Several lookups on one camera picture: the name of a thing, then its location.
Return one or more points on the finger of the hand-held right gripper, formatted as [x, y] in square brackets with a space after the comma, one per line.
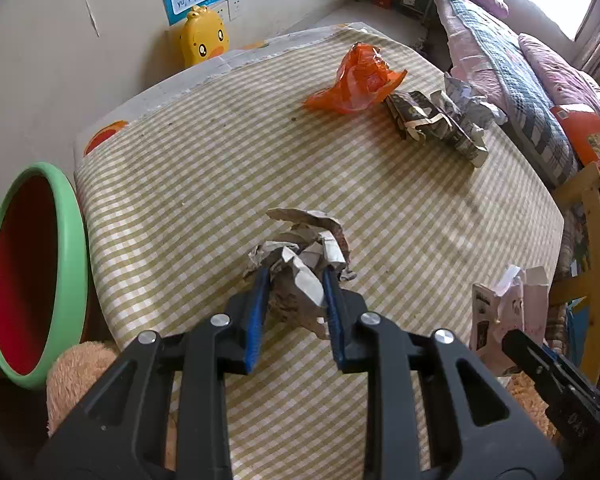
[545, 375]

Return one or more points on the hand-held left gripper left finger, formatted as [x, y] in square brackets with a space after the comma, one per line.
[256, 320]

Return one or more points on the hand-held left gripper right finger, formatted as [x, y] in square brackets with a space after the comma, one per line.
[334, 320]

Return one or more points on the brown paper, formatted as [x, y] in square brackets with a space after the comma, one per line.
[300, 260]

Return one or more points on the pink white snack box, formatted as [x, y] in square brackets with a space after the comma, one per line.
[505, 315]

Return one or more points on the green rimmed red basin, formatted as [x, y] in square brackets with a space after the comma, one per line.
[25, 270]

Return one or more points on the wooden chair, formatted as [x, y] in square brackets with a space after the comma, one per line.
[595, 240]

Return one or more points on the green checked tablecloth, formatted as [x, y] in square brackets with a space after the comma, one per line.
[230, 160]

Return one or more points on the tan plush fabric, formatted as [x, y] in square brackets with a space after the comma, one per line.
[80, 375]

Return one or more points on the dark patterned wrapper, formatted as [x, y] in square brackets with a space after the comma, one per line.
[430, 120]

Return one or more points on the orange booklet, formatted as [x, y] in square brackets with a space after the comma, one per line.
[590, 140]

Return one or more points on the orange plastic bag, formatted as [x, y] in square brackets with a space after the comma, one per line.
[360, 80]

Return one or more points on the yellow duck stool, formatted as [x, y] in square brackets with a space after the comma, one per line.
[205, 40]

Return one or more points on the pink quilted blanket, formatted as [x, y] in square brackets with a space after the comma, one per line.
[565, 75]

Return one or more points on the plaid quilt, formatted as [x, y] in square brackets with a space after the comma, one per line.
[510, 75]

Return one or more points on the white wall socket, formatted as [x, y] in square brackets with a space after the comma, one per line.
[241, 8]
[222, 12]

